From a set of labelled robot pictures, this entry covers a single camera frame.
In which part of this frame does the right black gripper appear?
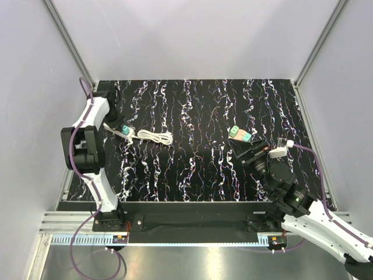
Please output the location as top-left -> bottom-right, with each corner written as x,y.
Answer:
227,138 -> 274,196

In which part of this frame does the teal plug adapter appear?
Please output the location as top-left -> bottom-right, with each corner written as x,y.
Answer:
242,133 -> 252,142

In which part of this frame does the blue plug adapter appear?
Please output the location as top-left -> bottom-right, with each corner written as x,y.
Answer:
121,125 -> 133,137

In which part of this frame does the pink round power socket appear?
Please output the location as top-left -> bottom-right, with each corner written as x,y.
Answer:
232,129 -> 248,141

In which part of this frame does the green USB charger cube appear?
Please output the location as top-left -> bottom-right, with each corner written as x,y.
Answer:
229,125 -> 239,138

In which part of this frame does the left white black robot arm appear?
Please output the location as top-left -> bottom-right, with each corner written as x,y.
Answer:
61,82 -> 126,232

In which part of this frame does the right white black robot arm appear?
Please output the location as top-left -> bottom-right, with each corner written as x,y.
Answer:
228,138 -> 372,279

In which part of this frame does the black marbled table mat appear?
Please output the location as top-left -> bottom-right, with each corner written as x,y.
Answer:
99,79 -> 321,202

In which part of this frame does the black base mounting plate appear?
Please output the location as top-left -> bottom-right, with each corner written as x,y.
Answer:
93,202 -> 281,245

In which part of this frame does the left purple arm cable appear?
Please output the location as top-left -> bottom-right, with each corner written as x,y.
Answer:
67,77 -> 101,228

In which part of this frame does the white coiled strip cable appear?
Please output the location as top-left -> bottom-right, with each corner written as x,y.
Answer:
128,130 -> 174,146

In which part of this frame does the left aluminium frame post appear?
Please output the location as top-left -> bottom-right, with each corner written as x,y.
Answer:
41,0 -> 96,86

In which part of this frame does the aluminium frame post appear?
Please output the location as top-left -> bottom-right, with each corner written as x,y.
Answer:
41,0 -> 96,86
294,0 -> 350,87

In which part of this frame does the slotted cable duct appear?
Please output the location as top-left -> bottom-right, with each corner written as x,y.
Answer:
51,234 -> 128,246

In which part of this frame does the right aluminium frame post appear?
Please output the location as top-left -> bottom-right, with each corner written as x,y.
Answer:
294,0 -> 350,87

